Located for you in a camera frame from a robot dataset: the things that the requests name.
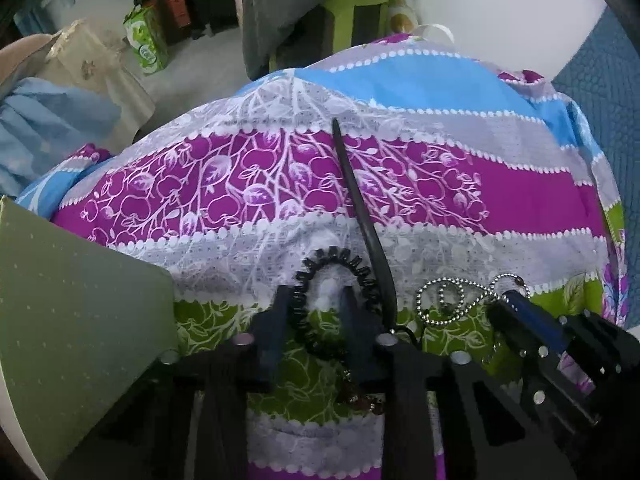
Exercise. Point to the beige embroidered cloth cover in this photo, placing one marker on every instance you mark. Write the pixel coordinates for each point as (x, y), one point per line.
(79, 58)

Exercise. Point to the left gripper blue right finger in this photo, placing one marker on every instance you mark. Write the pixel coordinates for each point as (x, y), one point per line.
(368, 345)

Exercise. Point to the colourful striped floral cloth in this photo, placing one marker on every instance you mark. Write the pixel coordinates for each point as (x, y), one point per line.
(428, 181)

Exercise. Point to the blue quilted cushion right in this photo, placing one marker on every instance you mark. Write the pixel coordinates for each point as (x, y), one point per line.
(603, 78)

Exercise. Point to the red suitcase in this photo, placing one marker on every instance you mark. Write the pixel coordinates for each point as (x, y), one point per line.
(174, 20)

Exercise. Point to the green plastic stool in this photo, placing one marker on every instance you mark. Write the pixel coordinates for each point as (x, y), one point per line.
(332, 26)

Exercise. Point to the light blue bedsheet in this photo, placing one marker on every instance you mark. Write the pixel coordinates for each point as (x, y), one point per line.
(43, 123)

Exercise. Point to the green cardboard jewelry box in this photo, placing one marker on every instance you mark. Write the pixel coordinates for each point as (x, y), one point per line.
(80, 323)

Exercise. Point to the pink pillow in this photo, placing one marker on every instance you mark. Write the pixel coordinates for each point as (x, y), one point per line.
(24, 55)

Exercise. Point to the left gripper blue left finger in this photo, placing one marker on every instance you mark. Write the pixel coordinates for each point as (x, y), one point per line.
(269, 329)

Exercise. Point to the green shopping bag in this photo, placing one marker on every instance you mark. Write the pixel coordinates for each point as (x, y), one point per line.
(146, 38)

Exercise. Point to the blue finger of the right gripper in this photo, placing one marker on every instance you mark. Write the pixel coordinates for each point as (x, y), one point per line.
(532, 312)
(520, 339)

